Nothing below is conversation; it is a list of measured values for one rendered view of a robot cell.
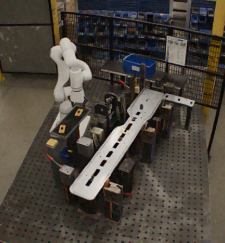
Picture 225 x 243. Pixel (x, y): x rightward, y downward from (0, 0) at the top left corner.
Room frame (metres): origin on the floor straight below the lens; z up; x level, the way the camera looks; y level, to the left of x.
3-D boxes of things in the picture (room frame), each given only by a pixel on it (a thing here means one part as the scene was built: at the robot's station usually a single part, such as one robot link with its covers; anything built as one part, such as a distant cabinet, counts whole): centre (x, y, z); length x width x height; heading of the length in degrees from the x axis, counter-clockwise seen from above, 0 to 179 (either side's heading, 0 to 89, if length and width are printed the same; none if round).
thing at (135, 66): (2.76, -0.29, 1.10); 0.30 x 0.17 x 0.13; 56
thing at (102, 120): (1.91, 0.09, 0.89); 0.13 x 0.11 x 0.38; 63
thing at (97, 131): (1.78, 0.11, 0.89); 0.13 x 0.11 x 0.38; 63
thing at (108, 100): (2.03, 0.04, 0.94); 0.18 x 0.13 x 0.49; 153
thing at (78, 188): (1.83, -0.10, 1.00); 1.38 x 0.22 x 0.02; 153
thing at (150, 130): (1.82, -0.29, 0.87); 0.12 x 0.09 x 0.35; 63
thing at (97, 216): (1.29, 0.18, 0.84); 0.18 x 0.06 x 0.29; 63
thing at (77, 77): (1.90, 0.24, 1.47); 0.09 x 0.08 x 0.13; 108
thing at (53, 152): (1.56, 0.42, 0.92); 0.08 x 0.08 x 0.44; 63
